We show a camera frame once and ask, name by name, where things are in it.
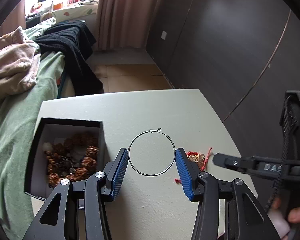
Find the white wall switch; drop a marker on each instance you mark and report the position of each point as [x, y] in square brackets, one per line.
[163, 35]

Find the black knitted blanket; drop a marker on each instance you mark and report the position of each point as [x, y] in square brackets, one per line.
[75, 41]

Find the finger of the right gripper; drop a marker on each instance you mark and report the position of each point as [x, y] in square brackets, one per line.
[228, 162]

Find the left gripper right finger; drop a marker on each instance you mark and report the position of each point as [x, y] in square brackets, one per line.
[188, 173]

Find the green bed sheet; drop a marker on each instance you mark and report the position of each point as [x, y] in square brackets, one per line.
[18, 116]

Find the person's right hand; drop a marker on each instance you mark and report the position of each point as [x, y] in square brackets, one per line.
[280, 224]

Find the pink fleece blanket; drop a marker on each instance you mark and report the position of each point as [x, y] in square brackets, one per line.
[19, 63]

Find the floral pillow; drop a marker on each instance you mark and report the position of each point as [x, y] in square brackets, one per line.
[74, 12]

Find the flattened cardboard on floor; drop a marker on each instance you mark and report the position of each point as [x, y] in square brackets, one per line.
[131, 77]

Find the pink curtain right side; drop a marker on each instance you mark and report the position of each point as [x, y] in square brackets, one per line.
[123, 23]

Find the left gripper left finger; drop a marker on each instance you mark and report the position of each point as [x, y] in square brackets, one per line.
[115, 172]

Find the black jewelry box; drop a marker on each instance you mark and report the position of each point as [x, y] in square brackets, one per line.
[59, 148]

